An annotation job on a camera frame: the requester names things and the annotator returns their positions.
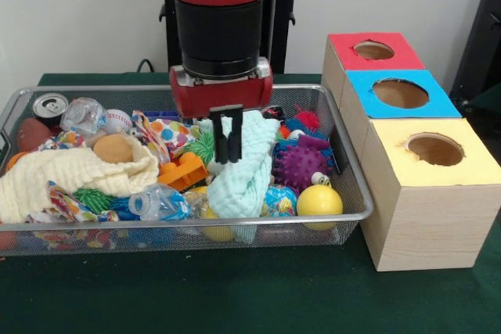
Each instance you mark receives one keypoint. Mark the yellow smooth ball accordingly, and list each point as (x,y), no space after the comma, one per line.
(319,203)

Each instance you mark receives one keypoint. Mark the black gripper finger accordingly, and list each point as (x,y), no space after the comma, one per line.
(236,134)
(220,136)

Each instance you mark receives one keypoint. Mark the crushed clear plastic bottle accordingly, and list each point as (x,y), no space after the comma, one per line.
(160,203)

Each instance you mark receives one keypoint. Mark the mint green cloth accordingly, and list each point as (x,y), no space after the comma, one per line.
(246,185)

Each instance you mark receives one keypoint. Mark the globe print ball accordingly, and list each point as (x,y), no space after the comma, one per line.
(280,201)

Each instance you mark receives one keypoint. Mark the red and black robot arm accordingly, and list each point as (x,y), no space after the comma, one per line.
(217,17)

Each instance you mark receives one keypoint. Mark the silver topped drink can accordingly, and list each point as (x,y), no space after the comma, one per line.
(50,105)

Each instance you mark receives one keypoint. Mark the wooden box with three holes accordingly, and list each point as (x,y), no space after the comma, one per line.
(426,212)

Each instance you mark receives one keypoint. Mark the shallow metal mesh bin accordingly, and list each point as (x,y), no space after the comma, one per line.
(305,93)

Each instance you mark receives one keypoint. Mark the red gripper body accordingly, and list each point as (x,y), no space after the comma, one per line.
(223,95)

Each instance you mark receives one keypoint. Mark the tan foam ball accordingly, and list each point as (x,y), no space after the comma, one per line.
(113,149)

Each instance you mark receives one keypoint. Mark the orange plastic block toy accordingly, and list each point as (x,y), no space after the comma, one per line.
(184,171)

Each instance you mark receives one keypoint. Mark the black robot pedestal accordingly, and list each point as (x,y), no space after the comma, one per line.
(282,17)

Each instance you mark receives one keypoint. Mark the black chair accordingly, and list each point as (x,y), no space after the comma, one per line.
(483,36)

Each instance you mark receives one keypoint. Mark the dark green table cloth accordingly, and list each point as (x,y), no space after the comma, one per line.
(235,295)

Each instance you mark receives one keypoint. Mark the purple spiky ball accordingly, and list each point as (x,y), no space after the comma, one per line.
(301,162)

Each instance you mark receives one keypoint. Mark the cream yellow cloth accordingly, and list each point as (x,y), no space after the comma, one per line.
(58,169)

